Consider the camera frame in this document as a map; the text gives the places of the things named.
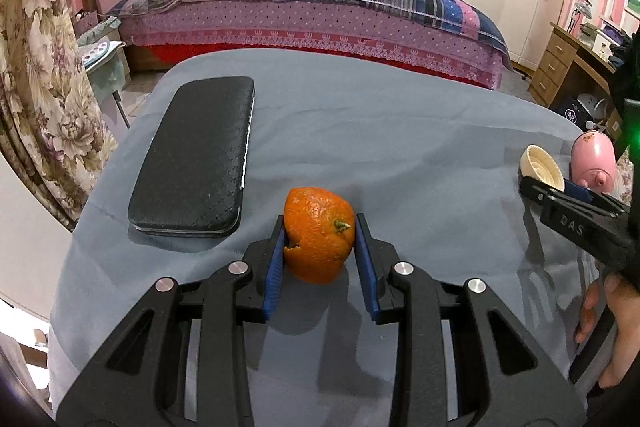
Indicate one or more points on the pink piggy bank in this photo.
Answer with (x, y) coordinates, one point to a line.
(595, 159)

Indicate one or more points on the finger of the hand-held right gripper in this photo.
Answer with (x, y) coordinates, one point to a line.
(555, 202)
(580, 193)

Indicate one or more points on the small landscape wall picture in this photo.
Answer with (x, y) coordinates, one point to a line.
(634, 3)

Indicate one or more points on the orange tangerine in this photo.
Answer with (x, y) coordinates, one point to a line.
(320, 239)

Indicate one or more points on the wooden desk with drawers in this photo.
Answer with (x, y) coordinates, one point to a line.
(565, 62)

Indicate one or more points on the black textured case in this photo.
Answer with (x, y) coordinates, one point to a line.
(195, 157)

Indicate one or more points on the white box on desk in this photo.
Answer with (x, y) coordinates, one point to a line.
(602, 39)

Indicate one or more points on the desk lamp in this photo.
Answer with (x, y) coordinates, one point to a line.
(580, 14)

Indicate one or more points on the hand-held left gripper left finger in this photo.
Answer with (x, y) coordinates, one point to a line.
(274, 277)

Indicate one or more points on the white board panel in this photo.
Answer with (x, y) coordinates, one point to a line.
(25, 247)

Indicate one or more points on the person's right hand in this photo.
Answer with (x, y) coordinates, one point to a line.
(625, 322)

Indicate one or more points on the white round appliance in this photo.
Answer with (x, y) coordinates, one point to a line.
(585, 111)

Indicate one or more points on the cream ribbed bowl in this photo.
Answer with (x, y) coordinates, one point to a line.
(540, 164)

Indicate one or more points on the bed with purple dotted skirt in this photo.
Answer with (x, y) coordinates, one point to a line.
(320, 29)

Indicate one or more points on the stool with patterned cushion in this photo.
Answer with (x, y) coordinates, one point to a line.
(102, 57)

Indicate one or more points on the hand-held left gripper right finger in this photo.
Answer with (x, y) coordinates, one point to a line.
(366, 277)

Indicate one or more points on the floral curtain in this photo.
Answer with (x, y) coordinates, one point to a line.
(45, 72)

